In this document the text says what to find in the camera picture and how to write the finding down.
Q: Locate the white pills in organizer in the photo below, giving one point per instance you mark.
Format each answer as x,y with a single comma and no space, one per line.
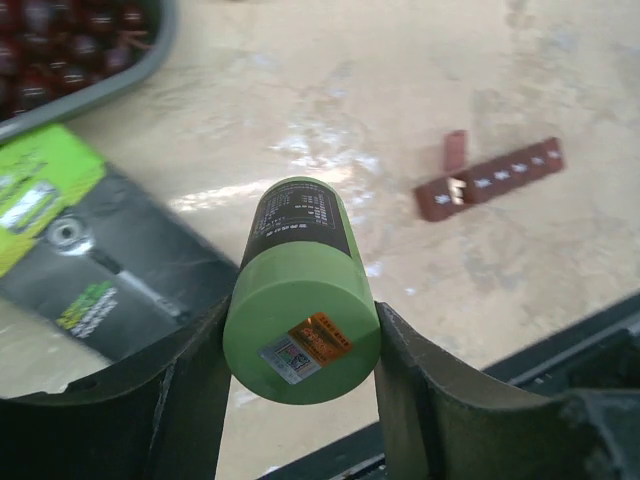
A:
457,189

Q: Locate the grey fruit tray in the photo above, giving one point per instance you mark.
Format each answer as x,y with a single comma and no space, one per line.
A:
163,20

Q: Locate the black product box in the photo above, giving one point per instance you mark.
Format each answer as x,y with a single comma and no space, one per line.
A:
118,272

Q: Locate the dark grape bunch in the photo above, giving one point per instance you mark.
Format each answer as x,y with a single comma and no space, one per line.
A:
51,49

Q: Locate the green capped pill bottle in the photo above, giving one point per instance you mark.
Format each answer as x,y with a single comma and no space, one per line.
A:
302,327

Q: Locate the red weekly pill organizer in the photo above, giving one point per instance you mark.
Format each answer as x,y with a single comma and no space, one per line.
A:
487,180

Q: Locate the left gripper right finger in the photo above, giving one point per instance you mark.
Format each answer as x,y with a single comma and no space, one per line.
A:
443,419

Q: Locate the yellow green packet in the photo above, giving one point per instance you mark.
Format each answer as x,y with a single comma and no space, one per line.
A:
42,173

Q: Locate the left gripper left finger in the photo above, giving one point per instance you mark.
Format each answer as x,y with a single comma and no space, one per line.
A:
158,414

